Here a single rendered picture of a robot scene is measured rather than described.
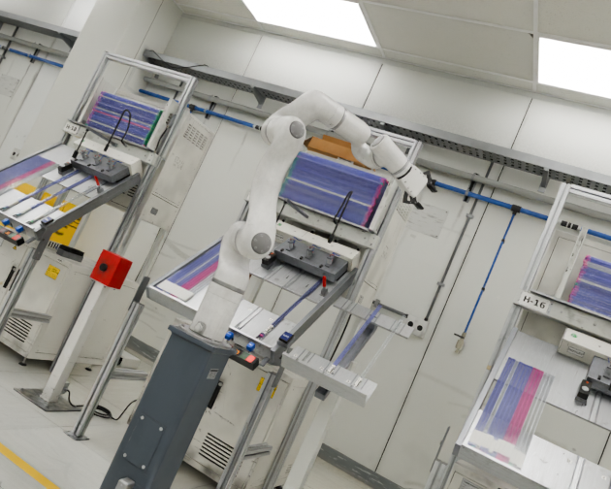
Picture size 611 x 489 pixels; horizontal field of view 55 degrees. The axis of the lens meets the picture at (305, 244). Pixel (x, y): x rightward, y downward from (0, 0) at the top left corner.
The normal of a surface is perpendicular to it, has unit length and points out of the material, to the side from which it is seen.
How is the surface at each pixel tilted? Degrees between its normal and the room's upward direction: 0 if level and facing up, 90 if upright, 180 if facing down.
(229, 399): 90
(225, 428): 90
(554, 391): 44
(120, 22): 90
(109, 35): 90
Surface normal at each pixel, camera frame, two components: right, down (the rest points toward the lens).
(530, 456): 0.05, -0.82
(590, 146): -0.35, -0.25
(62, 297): 0.84, 0.34
